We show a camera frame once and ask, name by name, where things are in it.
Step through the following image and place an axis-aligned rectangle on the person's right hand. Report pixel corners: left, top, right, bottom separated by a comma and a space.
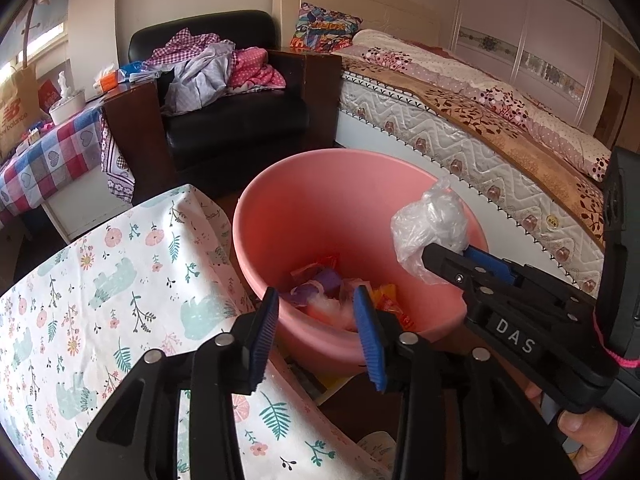
522, 380, 621, 476

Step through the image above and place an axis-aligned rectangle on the purple patterned cloth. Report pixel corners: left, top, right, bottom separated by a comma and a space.
100, 110, 137, 206

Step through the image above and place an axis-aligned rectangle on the colourful pillow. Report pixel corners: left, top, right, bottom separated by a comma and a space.
290, 2, 363, 53

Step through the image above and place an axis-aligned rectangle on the checked tablecloth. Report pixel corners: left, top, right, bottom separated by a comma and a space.
0, 105, 108, 216

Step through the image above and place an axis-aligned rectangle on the red gift bag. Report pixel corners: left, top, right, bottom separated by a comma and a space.
37, 79, 60, 113

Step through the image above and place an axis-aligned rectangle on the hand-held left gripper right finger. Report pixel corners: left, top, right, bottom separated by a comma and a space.
352, 286, 583, 480

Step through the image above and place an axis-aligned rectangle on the yellow foam net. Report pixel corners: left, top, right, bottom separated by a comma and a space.
372, 284, 401, 312

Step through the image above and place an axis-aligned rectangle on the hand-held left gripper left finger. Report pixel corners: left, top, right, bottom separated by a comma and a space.
56, 287, 281, 480

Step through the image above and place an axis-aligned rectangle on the white plastic bag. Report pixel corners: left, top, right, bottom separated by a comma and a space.
391, 177, 471, 285

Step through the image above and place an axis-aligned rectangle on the wardrobe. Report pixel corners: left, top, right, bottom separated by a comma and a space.
450, 0, 626, 133

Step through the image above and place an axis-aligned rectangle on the pink wrist cord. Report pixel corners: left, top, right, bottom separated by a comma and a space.
592, 310, 640, 367

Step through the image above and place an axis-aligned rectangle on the pink patchwork quilt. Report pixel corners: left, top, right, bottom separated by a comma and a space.
332, 29, 613, 183

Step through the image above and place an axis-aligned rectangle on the grey garment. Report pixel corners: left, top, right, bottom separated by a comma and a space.
162, 40, 236, 113

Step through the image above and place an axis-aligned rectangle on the purple plaid shirt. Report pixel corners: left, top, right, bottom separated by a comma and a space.
145, 27, 221, 68

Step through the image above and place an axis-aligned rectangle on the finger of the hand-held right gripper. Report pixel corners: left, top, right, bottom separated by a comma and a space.
465, 245, 556, 292
421, 242, 503, 295

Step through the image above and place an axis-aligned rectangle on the brown paper bag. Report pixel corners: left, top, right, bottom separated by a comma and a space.
0, 62, 41, 158

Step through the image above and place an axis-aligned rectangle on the brown leaf blanket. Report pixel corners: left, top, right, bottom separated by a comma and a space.
340, 55, 608, 246

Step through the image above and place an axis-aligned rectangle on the black armchair with wooden arms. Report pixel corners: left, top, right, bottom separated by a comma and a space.
102, 10, 343, 196

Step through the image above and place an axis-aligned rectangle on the purple plastic piece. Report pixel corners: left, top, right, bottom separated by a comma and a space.
292, 267, 343, 308

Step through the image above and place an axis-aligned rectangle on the bed with wooden headboard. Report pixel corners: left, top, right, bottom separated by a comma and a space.
272, 0, 618, 296

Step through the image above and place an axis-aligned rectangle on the pink dotted garment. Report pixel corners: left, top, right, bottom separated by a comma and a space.
227, 47, 287, 92

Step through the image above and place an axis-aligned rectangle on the white bowl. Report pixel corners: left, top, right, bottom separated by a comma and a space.
49, 89, 87, 125

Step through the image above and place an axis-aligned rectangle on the white desk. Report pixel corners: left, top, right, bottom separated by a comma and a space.
40, 195, 133, 241

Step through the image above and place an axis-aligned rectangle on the clear crinkled plastic wrapper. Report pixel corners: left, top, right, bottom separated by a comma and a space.
340, 280, 372, 313

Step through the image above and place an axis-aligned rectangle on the orange tissue box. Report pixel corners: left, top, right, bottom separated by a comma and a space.
94, 66, 121, 92

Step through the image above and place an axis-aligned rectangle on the pink plastic bin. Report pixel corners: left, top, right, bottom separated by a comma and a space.
232, 149, 490, 378

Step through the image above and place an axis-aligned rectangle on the floral tablecloth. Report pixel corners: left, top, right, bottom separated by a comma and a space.
0, 184, 396, 480

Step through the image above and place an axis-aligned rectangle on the blue packet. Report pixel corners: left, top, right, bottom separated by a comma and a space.
117, 60, 151, 81

